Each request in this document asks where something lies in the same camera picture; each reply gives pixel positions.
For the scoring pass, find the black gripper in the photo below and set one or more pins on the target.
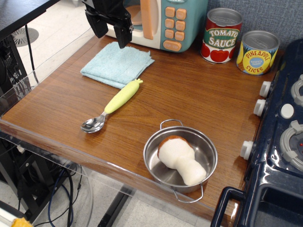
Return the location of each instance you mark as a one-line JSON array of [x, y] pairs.
[[101, 12]]

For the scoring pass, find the light blue towel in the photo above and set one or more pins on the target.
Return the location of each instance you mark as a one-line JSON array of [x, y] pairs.
[[117, 67]]

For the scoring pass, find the green handled metal spoon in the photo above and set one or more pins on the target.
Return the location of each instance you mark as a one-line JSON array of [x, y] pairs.
[[123, 96]]

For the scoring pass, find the toy microwave oven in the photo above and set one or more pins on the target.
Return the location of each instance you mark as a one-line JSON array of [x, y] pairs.
[[169, 25]]

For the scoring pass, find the tomato sauce can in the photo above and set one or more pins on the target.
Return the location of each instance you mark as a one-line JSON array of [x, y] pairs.
[[221, 33]]

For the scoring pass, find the clear acrylic table guard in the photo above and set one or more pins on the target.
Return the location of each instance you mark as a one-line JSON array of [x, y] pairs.
[[49, 117]]

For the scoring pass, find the white plush mushroom toy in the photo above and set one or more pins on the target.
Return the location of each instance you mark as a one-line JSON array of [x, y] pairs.
[[175, 152]]

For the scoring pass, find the stainless steel pot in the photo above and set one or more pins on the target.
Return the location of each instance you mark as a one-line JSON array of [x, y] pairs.
[[170, 179]]

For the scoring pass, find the pineapple slices can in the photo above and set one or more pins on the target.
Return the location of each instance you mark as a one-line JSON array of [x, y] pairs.
[[257, 52]]

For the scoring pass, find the white stove knob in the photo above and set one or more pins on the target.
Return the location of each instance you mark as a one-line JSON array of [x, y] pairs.
[[246, 149], [259, 107], [264, 90]]

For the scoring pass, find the black table leg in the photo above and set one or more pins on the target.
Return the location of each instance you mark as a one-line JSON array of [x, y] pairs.
[[113, 211]]

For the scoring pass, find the yellow object at corner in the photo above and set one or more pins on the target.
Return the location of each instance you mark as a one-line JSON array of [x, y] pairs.
[[20, 222]]

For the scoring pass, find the dark blue toy stove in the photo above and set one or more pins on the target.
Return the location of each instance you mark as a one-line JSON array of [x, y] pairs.
[[273, 191]]

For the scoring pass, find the black desk frame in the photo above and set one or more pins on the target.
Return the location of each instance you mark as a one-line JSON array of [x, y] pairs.
[[14, 85]]

